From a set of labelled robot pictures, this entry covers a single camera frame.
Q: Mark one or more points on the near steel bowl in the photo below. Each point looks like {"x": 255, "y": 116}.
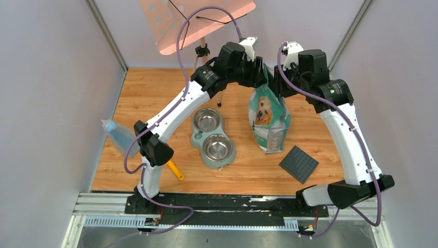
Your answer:
{"x": 217, "y": 147}

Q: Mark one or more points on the yellow plastic scoop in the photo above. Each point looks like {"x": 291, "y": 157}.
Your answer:
{"x": 175, "y": 170}

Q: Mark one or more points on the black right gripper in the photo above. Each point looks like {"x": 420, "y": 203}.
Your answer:
{"x": 278, "y": 80}

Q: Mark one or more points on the clear blue water bottle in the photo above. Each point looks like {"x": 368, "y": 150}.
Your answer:
{"x": 120, "y": 135}

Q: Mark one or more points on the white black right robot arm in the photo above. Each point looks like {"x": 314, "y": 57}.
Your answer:
{"x": 305, "y": 72}

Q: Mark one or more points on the pink music stand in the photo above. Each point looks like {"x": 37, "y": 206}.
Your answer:
{"x": 176, "y": 24}

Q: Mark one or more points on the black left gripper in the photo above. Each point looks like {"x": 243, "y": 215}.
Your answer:
{"x": 259, "y": 73}

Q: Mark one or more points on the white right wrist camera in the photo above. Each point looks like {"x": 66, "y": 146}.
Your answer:
{"x": 292, "y": 50}

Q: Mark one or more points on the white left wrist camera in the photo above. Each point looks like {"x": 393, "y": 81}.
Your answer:
{"x": 248, "y": 44}

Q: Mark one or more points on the green double pet bowl stand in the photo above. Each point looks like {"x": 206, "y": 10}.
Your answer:
{"x": 197, "y": 140}

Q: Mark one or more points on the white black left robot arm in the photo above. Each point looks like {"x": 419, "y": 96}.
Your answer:
{"x": 235, "y": 63}

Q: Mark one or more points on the green dog food bag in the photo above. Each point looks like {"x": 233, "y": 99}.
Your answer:
{"x": 268, "y": 116}

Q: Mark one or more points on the dark grey studded plate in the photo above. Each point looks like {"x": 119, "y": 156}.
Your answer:
{"x": 299, "y": 164}

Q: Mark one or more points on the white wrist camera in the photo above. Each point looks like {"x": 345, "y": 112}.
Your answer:
{"x": 248, "y": 44}
{"x": 292, "y": 50}

